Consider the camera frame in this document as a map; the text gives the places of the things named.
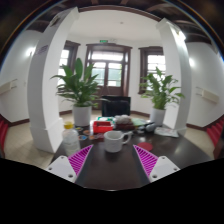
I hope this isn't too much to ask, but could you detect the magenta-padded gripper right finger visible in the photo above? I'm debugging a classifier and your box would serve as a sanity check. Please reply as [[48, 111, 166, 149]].
[[131, 143, 181, 184]]

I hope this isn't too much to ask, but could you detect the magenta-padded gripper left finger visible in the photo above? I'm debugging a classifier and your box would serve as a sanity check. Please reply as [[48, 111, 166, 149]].
[[45, 143, 96, 185]]

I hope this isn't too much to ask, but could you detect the clear bottle with yellow cap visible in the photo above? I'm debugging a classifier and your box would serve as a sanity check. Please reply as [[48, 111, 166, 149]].
[[61, 121, 82, 157]]

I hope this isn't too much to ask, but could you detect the flat round red coaster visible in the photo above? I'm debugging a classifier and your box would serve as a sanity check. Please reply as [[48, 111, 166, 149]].
[[136, 142, 154, 152]]

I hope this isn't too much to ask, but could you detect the black sheet of round stickers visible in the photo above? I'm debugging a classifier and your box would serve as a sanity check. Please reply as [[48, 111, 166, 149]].
[[73, 125, 105, 142]]

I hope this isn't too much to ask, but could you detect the printed paper sheet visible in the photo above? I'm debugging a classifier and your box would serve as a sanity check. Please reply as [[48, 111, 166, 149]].
[[153, 126, 180, 138]]

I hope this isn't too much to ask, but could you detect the white speckled mug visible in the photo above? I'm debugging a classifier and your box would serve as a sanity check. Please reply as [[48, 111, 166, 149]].
[[103, 130, 133, 154]]

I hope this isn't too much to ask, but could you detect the red plastic box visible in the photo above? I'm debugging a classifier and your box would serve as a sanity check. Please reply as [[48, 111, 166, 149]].
[[92, 120, 114, 135]]

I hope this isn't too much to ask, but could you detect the brown tray of white packets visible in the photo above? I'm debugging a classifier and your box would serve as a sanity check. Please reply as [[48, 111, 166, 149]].
[[114, 114, 136, 132]]

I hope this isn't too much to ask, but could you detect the green box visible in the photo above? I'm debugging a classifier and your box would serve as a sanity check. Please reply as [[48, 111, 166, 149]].
[[96, 116, 116, 123]]

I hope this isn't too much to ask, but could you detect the black chair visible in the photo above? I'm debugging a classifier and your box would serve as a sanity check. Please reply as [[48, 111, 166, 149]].
[[101, 95, 132, 118]]

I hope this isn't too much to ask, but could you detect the leafy plant in white pot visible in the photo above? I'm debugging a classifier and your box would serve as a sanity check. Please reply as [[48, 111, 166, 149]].
[[139, 66, 186, 127], [50, 57, 109, 128]]

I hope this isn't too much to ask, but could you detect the red carpeted staircase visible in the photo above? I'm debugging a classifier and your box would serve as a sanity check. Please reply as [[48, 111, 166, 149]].
[[0, 114, 9, 153], [205, 116, 224, 148]]

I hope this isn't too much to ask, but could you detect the dark wooden double door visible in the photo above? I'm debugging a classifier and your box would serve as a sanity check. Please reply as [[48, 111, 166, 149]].
[[84, 43, 133, 98]]

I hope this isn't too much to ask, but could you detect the dark framed window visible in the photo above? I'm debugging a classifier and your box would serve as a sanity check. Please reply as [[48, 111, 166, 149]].
[[138, 45, 167, 95], [58, 40, 81, 92]]

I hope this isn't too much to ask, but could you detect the white wall radiator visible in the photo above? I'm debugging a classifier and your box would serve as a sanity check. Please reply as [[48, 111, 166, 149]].
[[0, 78, 18, 95], [195, 86, 221, 104]]

